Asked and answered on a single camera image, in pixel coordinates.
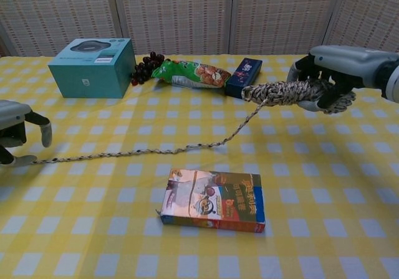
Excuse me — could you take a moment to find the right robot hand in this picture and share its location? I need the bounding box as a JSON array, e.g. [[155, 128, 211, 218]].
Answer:
[[286, 44, 390, 111]]

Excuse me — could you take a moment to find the teal speaker box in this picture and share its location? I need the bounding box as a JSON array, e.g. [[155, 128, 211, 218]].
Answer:
[[47, 37, 136, 100]]

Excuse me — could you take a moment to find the yellow checked tablecloth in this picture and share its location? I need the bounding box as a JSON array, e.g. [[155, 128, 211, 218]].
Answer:
[[0, 53, 399, 279]]

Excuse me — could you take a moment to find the woven folding screen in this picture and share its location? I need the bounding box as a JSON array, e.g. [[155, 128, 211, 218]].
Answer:
[[0, 0, 399, 57]]

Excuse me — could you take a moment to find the braided speckled rope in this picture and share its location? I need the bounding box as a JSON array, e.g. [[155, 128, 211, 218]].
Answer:
[[31, 78, 357, 165]]

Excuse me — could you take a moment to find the green snack bag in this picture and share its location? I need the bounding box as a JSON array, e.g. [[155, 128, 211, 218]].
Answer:
[[150, 59, 233, 90]]

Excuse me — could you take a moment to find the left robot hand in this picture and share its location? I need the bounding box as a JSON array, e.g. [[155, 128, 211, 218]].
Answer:
[[0, 100, 52, 168]]

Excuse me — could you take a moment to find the dark red grape bunch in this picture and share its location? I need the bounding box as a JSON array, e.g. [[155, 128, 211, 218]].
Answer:
[[130, 51, 166, 87]]

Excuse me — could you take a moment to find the dark blue narrow box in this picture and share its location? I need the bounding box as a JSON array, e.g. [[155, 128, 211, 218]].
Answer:
[[224, 57, 263, 100]]

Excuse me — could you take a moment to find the colourful printed snack box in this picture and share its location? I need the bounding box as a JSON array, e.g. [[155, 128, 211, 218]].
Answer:
[[155, 168, 266, 234]]

